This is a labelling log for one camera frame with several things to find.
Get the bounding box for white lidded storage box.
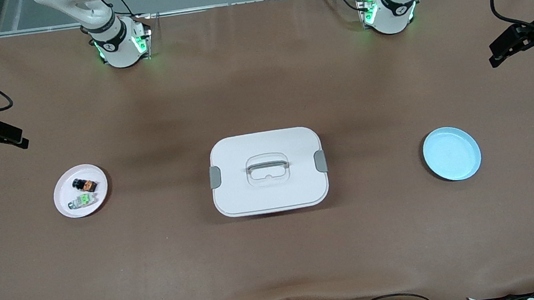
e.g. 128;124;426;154
205;123;333;220

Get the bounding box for pink round plate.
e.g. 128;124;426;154
50;161;112;221

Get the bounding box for light blue round plate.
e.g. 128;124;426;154
420;123;484;185

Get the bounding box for brown table mat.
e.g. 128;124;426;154
0;0;534;300

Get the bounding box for green and clear switch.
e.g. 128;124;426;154
66;191;99;211

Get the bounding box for black right base cable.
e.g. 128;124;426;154
99;0;135;21

